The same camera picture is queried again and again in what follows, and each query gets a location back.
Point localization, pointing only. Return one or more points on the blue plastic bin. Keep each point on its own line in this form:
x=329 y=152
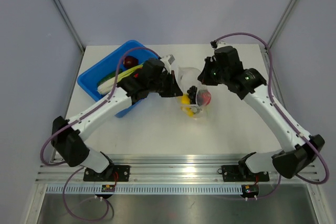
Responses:
x=90 y=78

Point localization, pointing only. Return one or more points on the aluminium mounting rail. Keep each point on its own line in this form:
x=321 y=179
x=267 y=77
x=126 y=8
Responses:
x=166 y=169

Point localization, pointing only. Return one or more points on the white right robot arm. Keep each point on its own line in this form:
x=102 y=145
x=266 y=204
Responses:
x=298 y=147

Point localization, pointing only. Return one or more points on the right aluminium frame post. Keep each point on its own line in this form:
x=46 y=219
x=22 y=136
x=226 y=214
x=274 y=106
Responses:
x=290 y=7

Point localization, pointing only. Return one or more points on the red tomato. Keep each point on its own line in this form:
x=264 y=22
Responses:
x=203 y=98

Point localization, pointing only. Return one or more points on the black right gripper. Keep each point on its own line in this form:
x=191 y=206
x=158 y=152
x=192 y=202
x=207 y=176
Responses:
x=205 y=76

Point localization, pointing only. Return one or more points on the green cucumber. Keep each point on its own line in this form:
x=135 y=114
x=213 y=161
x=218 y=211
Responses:
x=106 y=78

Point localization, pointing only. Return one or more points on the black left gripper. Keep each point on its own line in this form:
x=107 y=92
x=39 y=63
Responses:
x=174 y=89

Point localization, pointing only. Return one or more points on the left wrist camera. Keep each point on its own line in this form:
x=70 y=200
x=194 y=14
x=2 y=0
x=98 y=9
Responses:
x=168 y=61

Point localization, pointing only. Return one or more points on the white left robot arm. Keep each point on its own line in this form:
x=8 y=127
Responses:
x=69 y=136

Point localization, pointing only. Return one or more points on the black grape bunch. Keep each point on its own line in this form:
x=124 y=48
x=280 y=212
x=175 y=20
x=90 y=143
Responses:
x=191 y=93

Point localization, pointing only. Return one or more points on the clear zip top bag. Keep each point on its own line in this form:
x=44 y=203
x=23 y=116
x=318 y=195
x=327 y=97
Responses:
x=187 y=77

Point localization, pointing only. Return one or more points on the yellow mango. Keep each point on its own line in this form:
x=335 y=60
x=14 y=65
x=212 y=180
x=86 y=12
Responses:
x=186 y=106

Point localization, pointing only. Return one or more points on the aluminium frame post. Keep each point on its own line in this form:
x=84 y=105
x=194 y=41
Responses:
x=290 y=7
x=62 y=11

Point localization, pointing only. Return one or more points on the dark red onion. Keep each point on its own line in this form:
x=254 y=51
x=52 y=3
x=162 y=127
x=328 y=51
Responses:
x=130 y=62

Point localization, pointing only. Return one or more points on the left aluminium frame post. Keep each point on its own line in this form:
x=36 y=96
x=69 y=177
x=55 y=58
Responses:
x=62 y=11

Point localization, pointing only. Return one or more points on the white slotted cable duct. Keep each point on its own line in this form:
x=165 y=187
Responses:
x=145 y=189

